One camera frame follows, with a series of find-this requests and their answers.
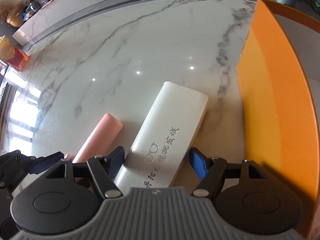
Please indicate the white glasses case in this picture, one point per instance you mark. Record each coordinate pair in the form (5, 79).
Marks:
(166, 135)

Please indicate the orange cardboard box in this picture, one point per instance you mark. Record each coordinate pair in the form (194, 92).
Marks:
(278, 74)

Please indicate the pink phone holder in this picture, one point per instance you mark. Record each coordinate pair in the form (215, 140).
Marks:
(100, 139)

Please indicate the copper vase dried flowers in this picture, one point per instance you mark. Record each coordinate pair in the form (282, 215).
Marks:
(13, 16)

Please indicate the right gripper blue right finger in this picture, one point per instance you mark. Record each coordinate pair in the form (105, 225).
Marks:
(209, 171)

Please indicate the orange tea bottle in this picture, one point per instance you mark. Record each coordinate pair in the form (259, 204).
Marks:
(12, 55)

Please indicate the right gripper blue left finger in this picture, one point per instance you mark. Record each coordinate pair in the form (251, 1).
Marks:
(102, 172)

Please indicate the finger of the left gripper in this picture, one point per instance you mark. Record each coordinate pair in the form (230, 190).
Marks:
(41, 164)

